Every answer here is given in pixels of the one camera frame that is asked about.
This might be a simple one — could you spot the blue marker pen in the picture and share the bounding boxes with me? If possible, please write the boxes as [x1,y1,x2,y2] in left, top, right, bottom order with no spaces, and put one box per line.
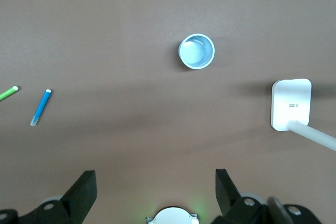
[29,89,53,127]

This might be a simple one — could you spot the light blue mesh cup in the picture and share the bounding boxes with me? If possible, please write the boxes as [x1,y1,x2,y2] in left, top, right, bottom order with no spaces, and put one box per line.
[178,33,216,70]

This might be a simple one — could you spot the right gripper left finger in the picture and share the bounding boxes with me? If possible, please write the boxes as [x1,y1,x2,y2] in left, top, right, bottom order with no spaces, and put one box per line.
[18,170,98,224]

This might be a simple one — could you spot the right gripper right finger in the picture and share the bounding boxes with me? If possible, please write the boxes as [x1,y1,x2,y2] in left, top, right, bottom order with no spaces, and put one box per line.
[212,168,267,224]

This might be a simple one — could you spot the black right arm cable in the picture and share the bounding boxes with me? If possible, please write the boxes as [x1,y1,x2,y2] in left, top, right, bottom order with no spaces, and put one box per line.
[266,196,293,224]

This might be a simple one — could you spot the green marker pen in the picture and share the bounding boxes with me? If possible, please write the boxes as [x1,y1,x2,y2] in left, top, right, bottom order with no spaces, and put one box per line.
[0,85,19,102]

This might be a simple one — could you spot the white lamp stand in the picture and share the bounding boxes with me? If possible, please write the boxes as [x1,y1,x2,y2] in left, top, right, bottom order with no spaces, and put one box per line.
[270,78,336,153]

